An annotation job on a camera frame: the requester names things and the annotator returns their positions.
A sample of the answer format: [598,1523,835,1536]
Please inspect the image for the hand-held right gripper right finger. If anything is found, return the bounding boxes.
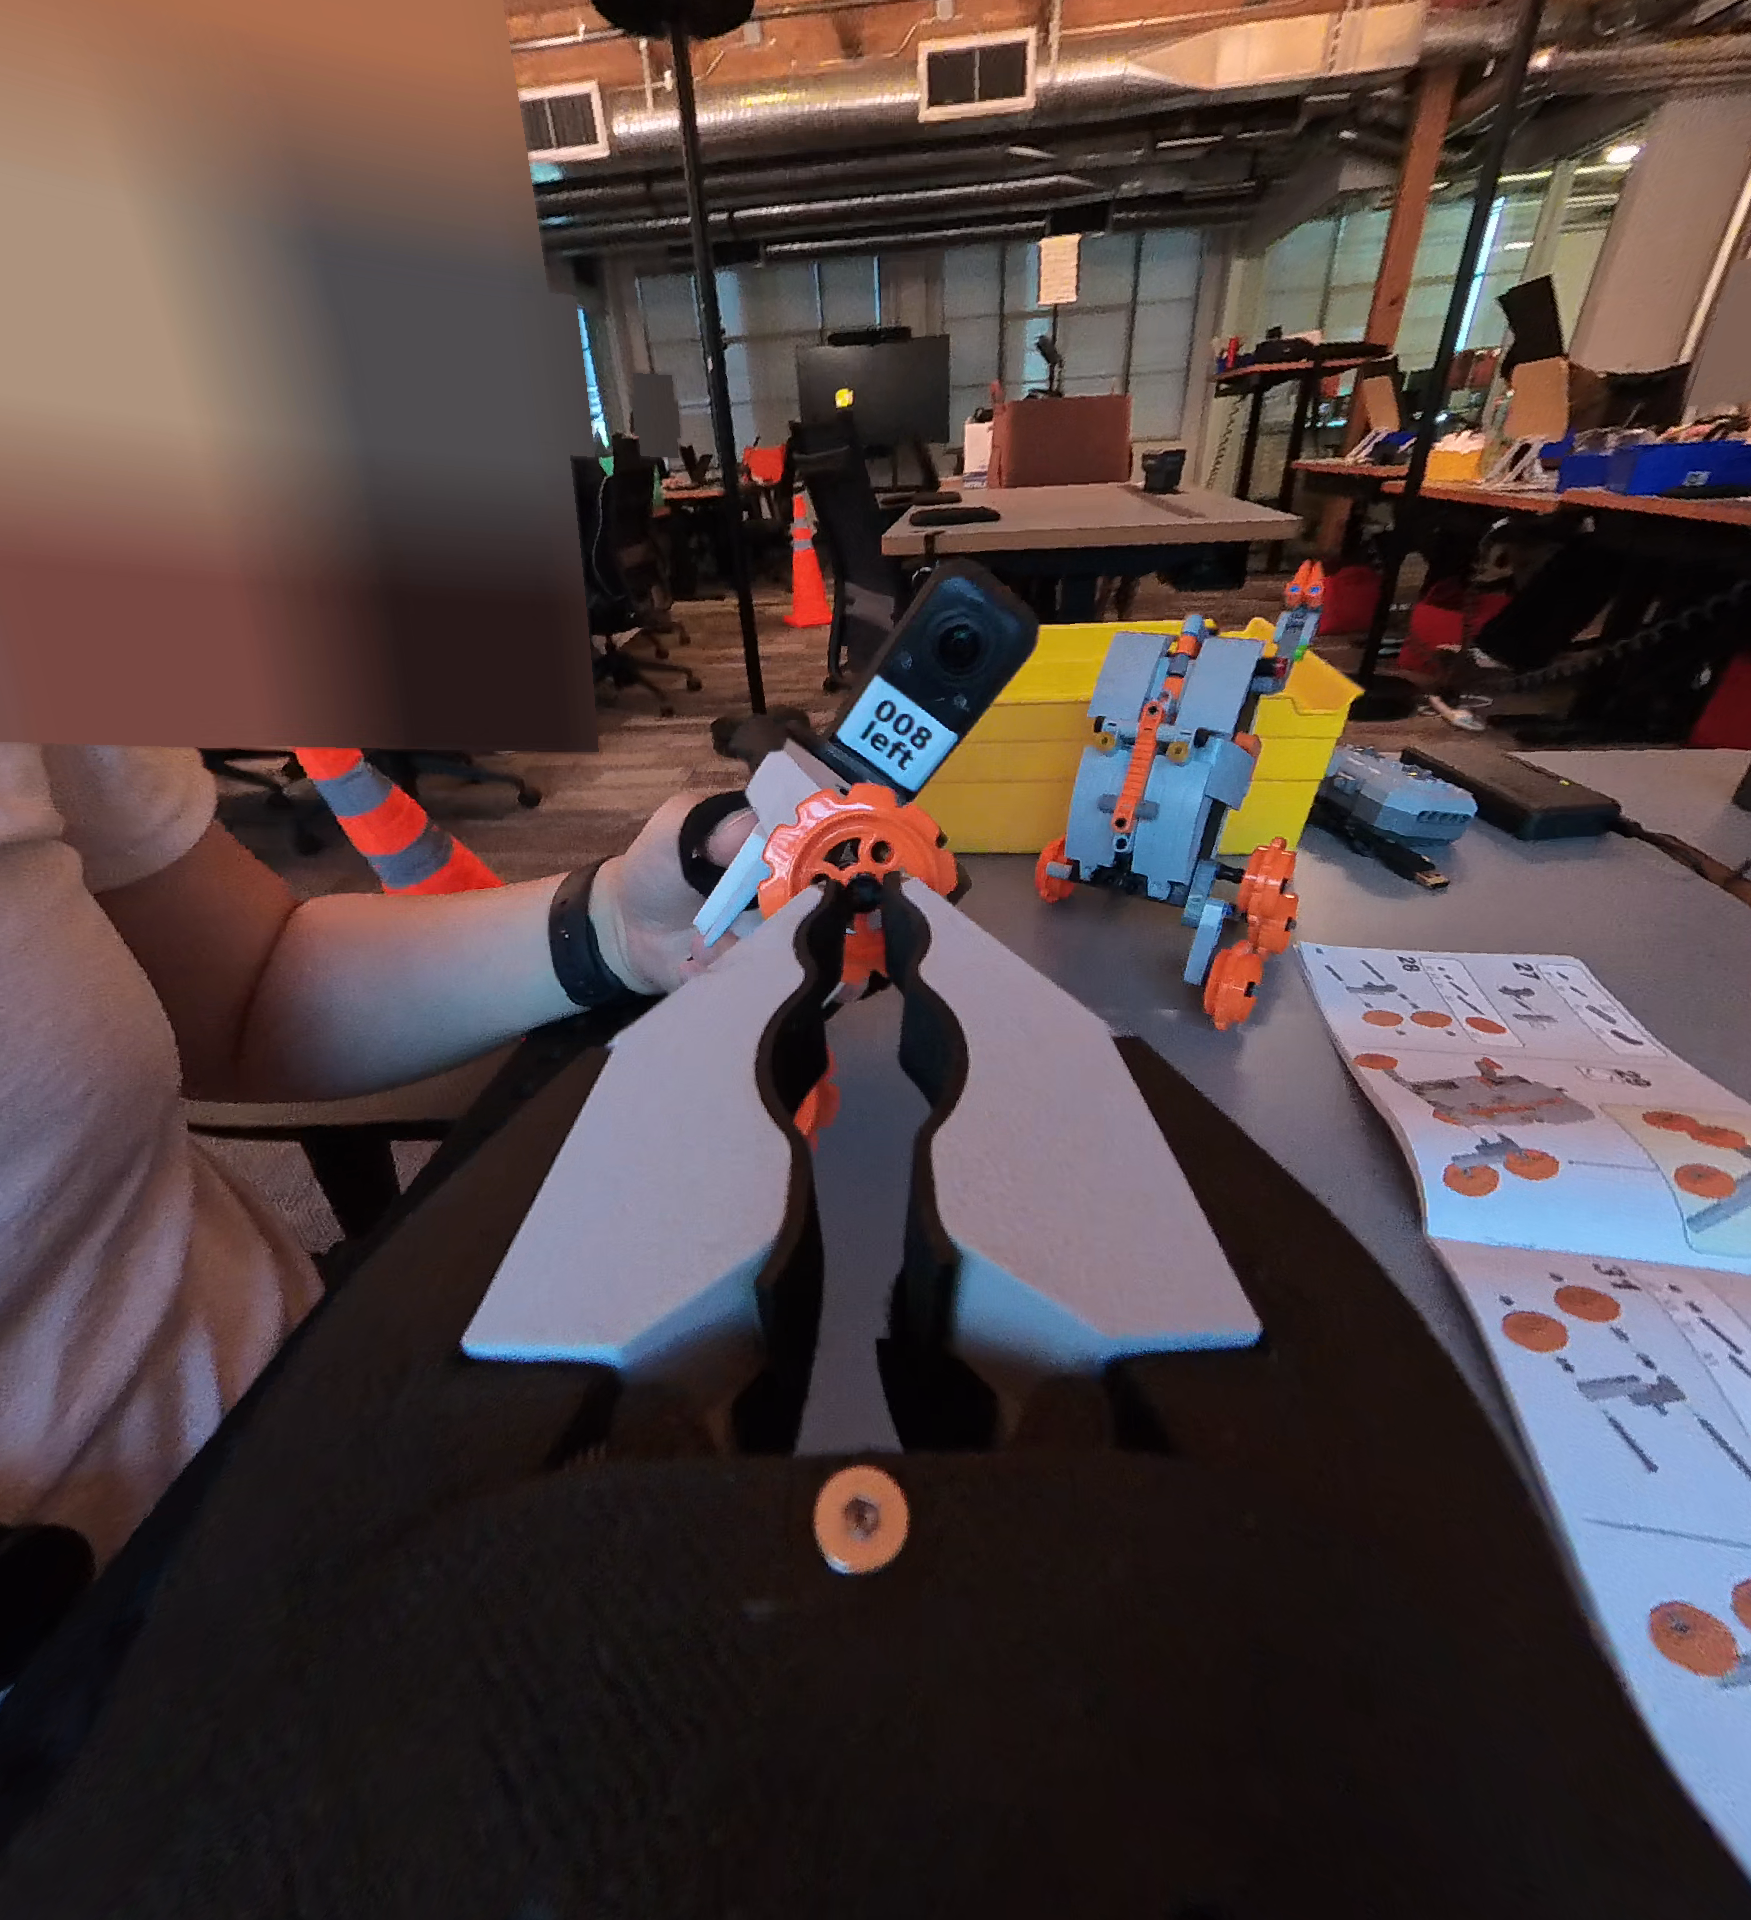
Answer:
[873,866,1266,1455]

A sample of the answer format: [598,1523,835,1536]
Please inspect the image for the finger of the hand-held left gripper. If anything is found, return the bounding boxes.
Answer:
[690,752,835,968]

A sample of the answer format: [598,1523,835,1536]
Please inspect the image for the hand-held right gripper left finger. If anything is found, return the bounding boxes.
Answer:
[457,881,850,1455]

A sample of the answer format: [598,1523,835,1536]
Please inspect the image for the grey beam orange wheel assembly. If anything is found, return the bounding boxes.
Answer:
[753,776,966,1144]

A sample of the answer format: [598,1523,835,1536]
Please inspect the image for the person's left forearm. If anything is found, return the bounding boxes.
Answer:
[233,858,577,1104]

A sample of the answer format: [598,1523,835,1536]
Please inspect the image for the grey desk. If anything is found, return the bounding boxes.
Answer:
[800,745,1751,1920]

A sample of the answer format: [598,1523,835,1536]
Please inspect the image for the person's left hand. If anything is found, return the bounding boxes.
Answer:
[591,794,765,1002]

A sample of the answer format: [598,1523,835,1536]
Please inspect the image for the yellow storage bin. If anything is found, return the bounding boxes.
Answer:
[930,620,1366,858]

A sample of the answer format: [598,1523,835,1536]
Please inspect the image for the black office chair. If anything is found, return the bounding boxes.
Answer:
[785,416,922,698]
[577,438,708,718]

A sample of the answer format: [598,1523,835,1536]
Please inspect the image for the black wristband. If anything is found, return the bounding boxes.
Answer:
[553,858,636,1005]

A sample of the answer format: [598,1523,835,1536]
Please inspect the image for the plain office table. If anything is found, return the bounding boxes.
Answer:
[881,474,1305,623]

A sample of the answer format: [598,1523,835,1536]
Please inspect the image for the brown panel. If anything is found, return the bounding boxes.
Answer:
[984,397,1132,493]

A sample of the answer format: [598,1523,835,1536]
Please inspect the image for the grey orange block robot model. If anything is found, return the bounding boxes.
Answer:
[1031,559,1337,1035]

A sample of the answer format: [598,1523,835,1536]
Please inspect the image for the grey mesh office chair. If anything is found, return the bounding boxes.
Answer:
[189,1035,533,1247]

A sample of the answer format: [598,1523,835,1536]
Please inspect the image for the black monitor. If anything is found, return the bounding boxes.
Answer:
[800,333,956,450]

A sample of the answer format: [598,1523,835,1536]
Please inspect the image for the striped orange traffic cone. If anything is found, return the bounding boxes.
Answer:
[298,745,509,901]

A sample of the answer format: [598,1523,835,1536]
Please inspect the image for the black light stand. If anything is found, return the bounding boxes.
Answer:
[591,0,817,763]
[1346,0,1547,726]

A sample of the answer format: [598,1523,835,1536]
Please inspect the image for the grey battery hub block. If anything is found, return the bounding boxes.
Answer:
[1317,745,1484,839]

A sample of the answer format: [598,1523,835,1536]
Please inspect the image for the black power adapter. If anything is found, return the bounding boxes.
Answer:
[1400,745,1628,839]

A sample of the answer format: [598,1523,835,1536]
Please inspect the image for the person's light t-shirt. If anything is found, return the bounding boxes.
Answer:
[0,745,332,1798]

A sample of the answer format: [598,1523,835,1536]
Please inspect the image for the open instruction booklet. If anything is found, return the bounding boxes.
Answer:
[1292,942,1751,1920]

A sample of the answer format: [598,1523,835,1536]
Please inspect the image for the cardboard box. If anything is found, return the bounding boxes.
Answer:
[1494,349,1660,446]

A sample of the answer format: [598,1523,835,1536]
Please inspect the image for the long wooden table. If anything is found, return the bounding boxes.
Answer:
[1289,450,1751,708]

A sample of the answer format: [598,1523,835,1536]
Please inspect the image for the blue plastic bin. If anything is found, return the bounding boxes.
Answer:
[1555,438,1751,494]

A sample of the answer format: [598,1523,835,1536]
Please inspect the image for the metal air duct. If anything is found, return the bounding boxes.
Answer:
[526,0,1430,162]

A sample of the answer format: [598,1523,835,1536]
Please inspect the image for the black coiled cable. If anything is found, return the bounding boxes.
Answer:
[1500,575,1751,698]

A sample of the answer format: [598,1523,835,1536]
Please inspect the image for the black adapter cable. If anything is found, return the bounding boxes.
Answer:
[1609,820,1751,955]

